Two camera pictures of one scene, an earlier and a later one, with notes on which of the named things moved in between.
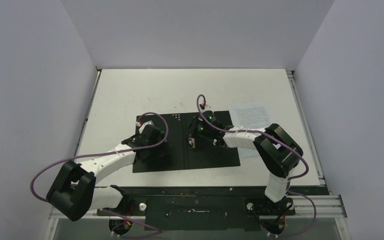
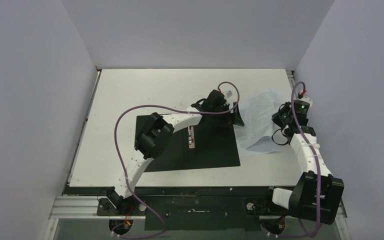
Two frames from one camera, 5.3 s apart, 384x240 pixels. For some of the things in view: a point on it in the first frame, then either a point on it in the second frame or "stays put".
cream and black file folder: (179, 156) stays put
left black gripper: (161, 149) → (233, 118)
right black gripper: (194, 136) → (281, 118)
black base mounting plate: (207, 208) stays put
